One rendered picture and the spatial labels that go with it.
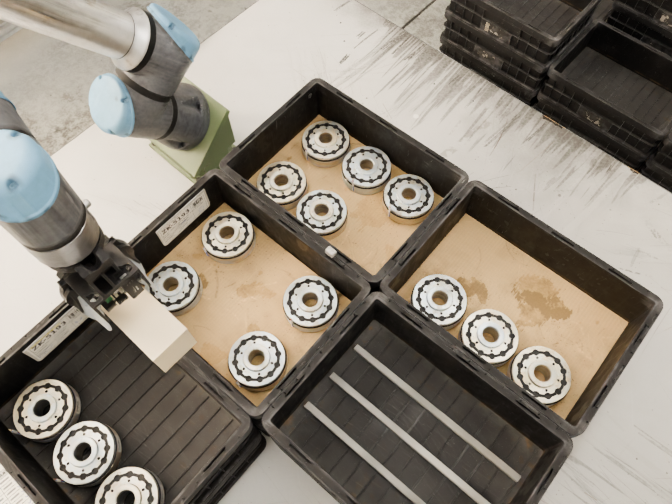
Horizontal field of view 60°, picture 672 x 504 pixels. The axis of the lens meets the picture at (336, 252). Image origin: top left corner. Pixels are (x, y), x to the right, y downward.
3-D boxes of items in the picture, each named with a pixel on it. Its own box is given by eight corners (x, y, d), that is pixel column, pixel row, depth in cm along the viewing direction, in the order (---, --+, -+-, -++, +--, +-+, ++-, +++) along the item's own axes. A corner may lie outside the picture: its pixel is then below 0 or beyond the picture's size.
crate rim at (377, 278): (217, 171, 115) (214, 164, 113) (316, 82, 125) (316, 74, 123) (374, 292, 103) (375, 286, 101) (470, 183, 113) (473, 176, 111)
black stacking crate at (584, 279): (373, 311, 112) (376, 288, 102) (462, 209, 122) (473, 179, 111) (553, 450, 100) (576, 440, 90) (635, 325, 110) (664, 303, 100)
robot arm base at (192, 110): (150, 131, 138) (117, 127, 129) (172, 71, 133) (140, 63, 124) (194, 162, 133) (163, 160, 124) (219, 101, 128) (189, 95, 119)
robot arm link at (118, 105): (123, 116, 128) (71, 109, 116) (152, 65, 123) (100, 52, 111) (155, 152, 125) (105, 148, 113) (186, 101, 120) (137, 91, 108)
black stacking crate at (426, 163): (227, 197, 124) (216, 166, 113) (318, 112, 133) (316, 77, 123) (372, 309, 112) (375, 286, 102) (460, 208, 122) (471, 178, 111)
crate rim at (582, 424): (374, 292, 103) (375, 286, 101) (471, 183, 113) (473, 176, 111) (573, 443, 91) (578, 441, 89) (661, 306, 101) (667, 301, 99)
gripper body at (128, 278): (108, 327, 73) (67, 290, 62) (67, 285, 76) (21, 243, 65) (155, 285, 76) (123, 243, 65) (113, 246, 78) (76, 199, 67)
